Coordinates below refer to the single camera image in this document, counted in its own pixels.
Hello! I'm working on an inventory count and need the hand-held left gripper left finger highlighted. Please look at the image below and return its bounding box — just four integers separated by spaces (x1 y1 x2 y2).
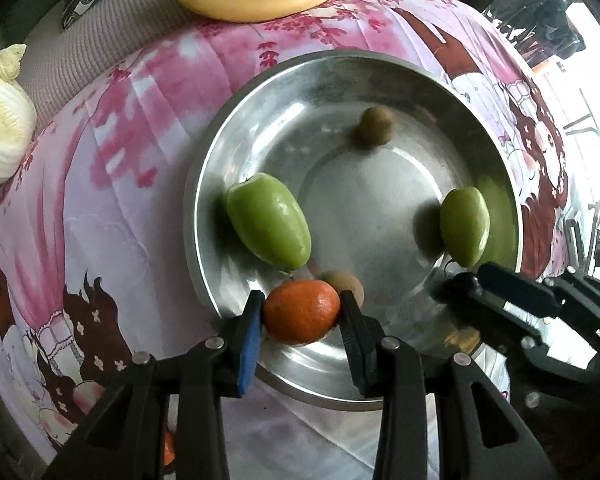
42 290 265 480

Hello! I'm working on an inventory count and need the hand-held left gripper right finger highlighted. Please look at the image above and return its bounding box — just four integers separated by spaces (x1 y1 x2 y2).
340 290 566 480

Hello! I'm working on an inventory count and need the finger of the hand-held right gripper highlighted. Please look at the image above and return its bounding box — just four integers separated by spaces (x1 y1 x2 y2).
452 279 596 381
476 262 600 333

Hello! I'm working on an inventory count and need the brown longan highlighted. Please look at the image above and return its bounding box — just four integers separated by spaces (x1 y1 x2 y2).
319 270 365 333
356 107 394 148

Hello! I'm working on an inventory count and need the small green fruit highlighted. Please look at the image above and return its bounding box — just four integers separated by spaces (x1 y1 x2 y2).
439 186 491 268

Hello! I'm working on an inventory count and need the large green fruit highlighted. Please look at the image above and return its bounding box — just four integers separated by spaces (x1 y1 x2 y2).
225 172 312 272

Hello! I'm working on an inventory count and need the round metal plate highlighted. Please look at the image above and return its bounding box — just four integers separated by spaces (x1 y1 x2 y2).
182 50 525 413

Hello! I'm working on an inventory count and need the printed cartoon blanket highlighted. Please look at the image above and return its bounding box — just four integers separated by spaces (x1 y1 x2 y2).
0 0 600 480

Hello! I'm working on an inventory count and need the napa cabbage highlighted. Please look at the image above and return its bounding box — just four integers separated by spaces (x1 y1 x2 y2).
0 43 37 187

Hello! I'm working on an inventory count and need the dark metal frame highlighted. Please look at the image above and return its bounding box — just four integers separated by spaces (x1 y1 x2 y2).
480 0 588 66

